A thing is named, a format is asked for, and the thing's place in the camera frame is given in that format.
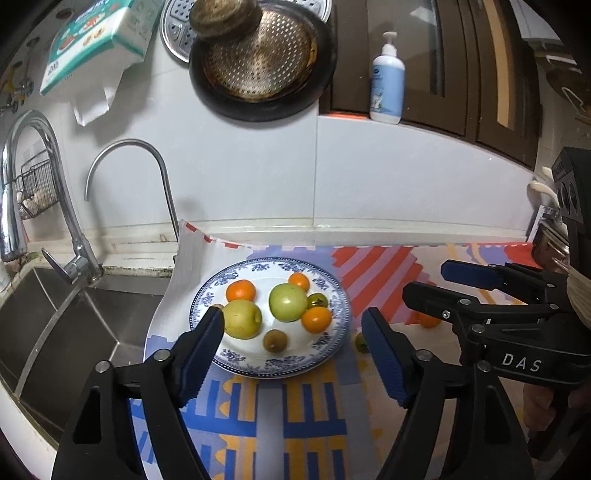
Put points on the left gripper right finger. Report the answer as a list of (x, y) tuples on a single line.
[(487, 441)]

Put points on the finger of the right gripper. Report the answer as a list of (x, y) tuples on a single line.
[(455, 307), (528, 284)]

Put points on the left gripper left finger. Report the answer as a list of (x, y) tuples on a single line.
[(99, 440)]

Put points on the large rough orange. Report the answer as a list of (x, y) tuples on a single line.
[(428, 321)]

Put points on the green tomato off plate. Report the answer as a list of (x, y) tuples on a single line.
[(361, 344)]

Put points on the smooth orange fruit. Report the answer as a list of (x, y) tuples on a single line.
[(316, 319)]

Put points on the large green apple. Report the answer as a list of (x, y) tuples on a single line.
[(288, 302)]

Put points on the brown kiwi fruit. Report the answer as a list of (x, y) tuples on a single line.
[(275, 341)]

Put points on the stainless steel pot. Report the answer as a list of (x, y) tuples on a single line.
[(550, 251)]

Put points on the stainless steel sink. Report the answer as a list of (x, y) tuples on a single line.
[(53, 334)]

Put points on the colourful patterned table mat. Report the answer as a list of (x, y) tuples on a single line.
[(333, 422)]

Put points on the green tomato on plate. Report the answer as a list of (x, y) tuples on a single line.
[(317, 300)]

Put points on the small tangerine far plate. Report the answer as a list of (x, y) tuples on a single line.
[(300, 280)]

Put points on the pull-down chrome faucet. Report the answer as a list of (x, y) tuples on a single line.
[(13, 242)]

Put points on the blue white porcelain plate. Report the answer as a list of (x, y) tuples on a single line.
[(305, 351)]

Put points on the yellow green pear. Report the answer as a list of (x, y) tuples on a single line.
[(242, 319)]

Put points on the small tangerine on plate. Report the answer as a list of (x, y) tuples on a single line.
[(241, 290)]

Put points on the white blue pump bottle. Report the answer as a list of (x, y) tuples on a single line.
[(388, 83)]

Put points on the black frying pan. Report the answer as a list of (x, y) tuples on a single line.
[(288, 105)]

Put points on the metal perforated strainer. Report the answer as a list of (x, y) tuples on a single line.
[(266, 64)]

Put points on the round steel steamer plate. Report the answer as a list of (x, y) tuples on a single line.
[(178, 36)]

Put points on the tissue paper pack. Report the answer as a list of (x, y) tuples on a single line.
[(89, 55)]

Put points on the dark wooden window frame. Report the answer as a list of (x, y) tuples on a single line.
[(469, 73)]

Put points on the wire sink caddy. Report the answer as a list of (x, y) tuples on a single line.
[(35, 187)]

